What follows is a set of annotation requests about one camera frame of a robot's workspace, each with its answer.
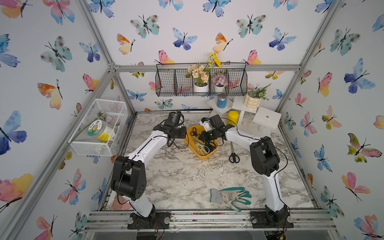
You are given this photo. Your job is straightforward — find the long black-handled scissors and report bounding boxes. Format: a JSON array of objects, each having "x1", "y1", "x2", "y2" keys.
[{"x1": 229, "y1": 142, "x2": 240, "y2": 164}]

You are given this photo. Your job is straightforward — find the round green-lidded jar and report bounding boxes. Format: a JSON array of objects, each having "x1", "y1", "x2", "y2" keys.
[{"x1": 87, "y1": 120, "x2": 114, "y2": 144}]

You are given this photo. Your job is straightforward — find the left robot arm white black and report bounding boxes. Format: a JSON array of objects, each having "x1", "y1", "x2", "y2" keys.
[{"x1": 111, "y1": 111, "x2": 187, "y2": 219}]

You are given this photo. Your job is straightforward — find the black wire wall basket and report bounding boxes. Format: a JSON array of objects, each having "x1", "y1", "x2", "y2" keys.
[{"x1": 155, "y1": 62, "x2": 248, "y2": 97}]

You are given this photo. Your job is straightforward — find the pink dustpan brush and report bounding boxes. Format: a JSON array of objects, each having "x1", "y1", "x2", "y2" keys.
[{"x1": 108, "y1": 196, "x2": 132, "y2": 211}]

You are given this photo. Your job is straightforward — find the yellow artificial flower stem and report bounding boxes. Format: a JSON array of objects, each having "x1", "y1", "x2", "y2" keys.
[{"x1": 207, "y1": 52, "x2": 222, "y2": 69}]

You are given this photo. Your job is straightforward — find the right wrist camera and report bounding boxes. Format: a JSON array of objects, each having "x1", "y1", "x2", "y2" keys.
[{"x1": 200, "y1": 118, "x2": 212, "y2": 132}]

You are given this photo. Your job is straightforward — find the white stepped display stand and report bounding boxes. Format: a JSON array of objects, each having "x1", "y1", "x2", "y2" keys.
[{"x1": 207, "y1": 96, "x2": 281, "y2": 137}]

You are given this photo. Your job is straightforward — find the yellow plastic storage box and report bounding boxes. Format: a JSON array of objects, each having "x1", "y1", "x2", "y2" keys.
[{"x1": 185, "y1": 126, "x2": 219, "y2": 160}]

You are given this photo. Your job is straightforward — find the yellow plastic bottle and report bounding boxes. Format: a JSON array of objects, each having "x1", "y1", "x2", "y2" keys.
[{"x1": 227, "y1": 111, "x2": 239, "y2": 126}]

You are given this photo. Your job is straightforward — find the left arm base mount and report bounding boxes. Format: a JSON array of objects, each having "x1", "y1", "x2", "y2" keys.
[{"x1": 127, "y1": 207, "x2": 171, "y2": 230}]

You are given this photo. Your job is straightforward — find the aluminium front rail frame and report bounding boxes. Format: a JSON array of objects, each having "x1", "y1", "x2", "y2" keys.
[{"x1": 85, "y1": 209, "x2": 340, "y2": 240}]

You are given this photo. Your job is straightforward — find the purple flowers in white pot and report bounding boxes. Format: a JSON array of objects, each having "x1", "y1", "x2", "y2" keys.
[{"x1": 213, "y1": 73, "x2": 229, "y2": 93}]

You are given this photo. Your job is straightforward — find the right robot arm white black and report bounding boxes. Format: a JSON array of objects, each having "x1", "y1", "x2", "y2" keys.
[{"x1": 199, "y1": 115, "x2": 287, "y2": 212}]

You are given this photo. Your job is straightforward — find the small black-handled scissors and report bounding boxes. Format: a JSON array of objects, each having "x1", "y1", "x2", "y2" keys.
[{"x1": 190, "y1": 127, "x2": 199, "y2": 141}]

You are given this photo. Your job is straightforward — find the cream pot with green plant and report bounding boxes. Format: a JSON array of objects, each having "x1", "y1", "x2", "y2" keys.
[{"x1": 244, "y1": 84, "x2": 271, "y2": 110}]

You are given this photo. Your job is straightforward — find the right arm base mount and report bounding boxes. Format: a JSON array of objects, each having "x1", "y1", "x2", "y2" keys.
[{"x1": 250, "y1": 207, "x2": 294, "y2": 229}]

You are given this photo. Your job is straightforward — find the beige flowers in white pot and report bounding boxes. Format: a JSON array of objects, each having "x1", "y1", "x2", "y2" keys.
[{"x1": 185, "y1": 64, "x2": 210, "y2": 94}]

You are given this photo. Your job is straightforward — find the cream-handled kitchen scissors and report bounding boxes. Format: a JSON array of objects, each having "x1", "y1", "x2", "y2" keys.
[{"x1": 194, "y1": 141, "x2": 210, "y2": 156}]

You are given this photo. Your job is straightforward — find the blue tin can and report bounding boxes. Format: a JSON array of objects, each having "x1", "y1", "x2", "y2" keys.
[{"x1": 217, "y1": 93, "x2": 227, "y2": 109}]

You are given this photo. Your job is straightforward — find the teal grey gardening glove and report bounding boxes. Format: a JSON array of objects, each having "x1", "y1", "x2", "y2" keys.
[{"x1": 210, "y1": 187, "x2": 252, "y2": 212}]

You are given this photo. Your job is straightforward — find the clear acrylic wall box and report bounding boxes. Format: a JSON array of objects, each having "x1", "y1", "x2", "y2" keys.
[{"x1": 68, "y1": 99, "x2": 128, "y2": 157}]

